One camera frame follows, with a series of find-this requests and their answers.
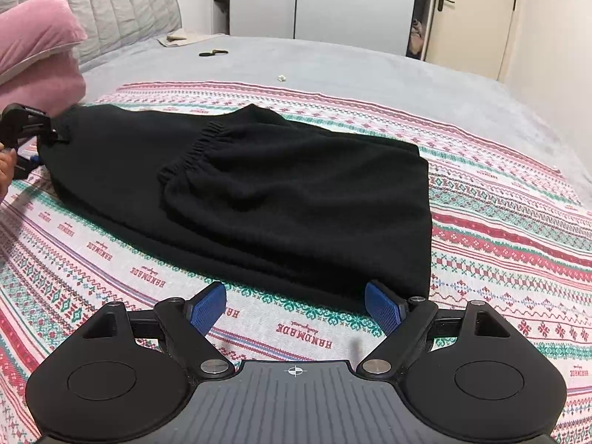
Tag black pants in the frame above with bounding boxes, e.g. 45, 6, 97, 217
38, 105, 433, 309

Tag person left hand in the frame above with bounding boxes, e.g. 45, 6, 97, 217
0, 148, 17, 201

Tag lower pink pillow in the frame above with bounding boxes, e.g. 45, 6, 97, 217
1, 52, 86, 117

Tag pink pillow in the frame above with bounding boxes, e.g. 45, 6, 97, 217
1, 52, 86, 117
1, 0, 87, 84

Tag upper pink pillow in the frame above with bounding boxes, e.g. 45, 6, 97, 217
1, 0, 87, 84

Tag patterned red green blanket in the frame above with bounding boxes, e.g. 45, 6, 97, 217
1, 81, 591, 443

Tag beige cloth on bed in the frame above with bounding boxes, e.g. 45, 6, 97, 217
157, 29, 219, 47

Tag small black object on bed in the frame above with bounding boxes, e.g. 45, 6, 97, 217
199, 49, 229, 57

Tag grey bed sheet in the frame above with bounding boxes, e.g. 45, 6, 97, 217
80, 35, 591, 206

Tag white grey wardrobe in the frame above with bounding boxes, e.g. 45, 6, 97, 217
215, 0, 427, 59

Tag cream door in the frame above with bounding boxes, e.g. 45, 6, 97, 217
425, 0, 515, 80

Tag black door handle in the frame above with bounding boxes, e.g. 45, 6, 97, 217
437, 0, 455, 12

